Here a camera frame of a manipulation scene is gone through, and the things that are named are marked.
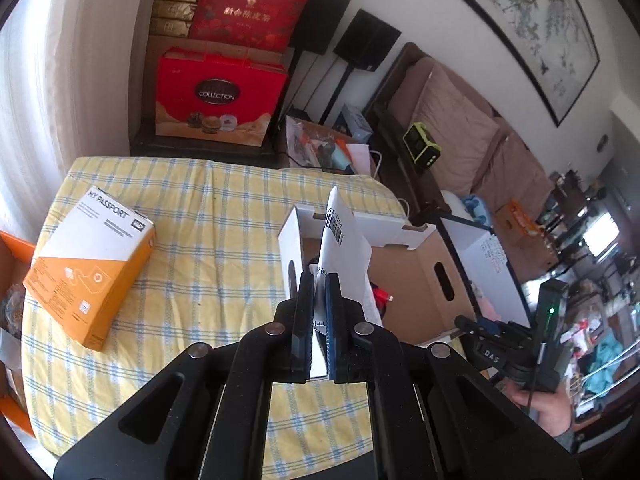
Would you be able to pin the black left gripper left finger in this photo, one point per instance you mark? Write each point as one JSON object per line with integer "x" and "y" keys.
{"x": 293, "y": 347}

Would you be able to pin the brown sofa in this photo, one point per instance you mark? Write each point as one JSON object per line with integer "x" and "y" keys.
{"x": 513, "y": 172}

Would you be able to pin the black speaker on stand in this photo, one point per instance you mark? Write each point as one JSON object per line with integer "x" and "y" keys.
{"x": 364, "y": 46}

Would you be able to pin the orange white passport box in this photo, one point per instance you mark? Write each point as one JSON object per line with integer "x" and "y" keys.
{"x": 84, "y": 271}

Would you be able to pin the red collection gift box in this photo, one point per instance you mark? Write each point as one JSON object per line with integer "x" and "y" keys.
{"x": 206, "y": 96}

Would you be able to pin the black and white storage box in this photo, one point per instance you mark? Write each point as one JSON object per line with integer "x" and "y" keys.
{"x": 486, "y": 268}

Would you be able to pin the red tea gift box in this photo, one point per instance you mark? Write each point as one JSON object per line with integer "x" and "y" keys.
{"x": 258, "y": 24}

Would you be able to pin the cluttered cardboard box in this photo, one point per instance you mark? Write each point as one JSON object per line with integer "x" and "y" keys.
{"x": 308, "y": 145}

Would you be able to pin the brown cardboard box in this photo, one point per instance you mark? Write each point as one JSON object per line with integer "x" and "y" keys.
{"x": 419, "y": 267}

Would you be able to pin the brown back cushion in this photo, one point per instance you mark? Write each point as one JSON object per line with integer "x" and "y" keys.
{"x": 467, "y": 135}

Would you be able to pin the yellow plaid tablecloth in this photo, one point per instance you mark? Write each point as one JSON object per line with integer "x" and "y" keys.
{"x": 214, "y": 274}

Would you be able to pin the stacked gold boxes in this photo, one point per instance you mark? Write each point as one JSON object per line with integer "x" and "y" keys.
{"x": 172, "y": 18}

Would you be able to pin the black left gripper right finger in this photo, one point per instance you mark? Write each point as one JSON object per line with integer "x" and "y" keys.
{"x": 342, "y": 315}

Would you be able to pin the orange cardboard carton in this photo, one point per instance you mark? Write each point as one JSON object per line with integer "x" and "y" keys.
{"x": 514, "y": 224}

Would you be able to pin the person's right hand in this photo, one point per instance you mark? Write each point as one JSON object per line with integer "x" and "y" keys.
{"x": 555, "y": 413}

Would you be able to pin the framed ink painting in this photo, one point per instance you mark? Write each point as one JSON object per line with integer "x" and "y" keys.
{"x": 553, "y": 43}

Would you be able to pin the green portable speaker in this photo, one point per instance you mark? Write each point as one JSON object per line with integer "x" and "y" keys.
{"x": 422, "y": 150}

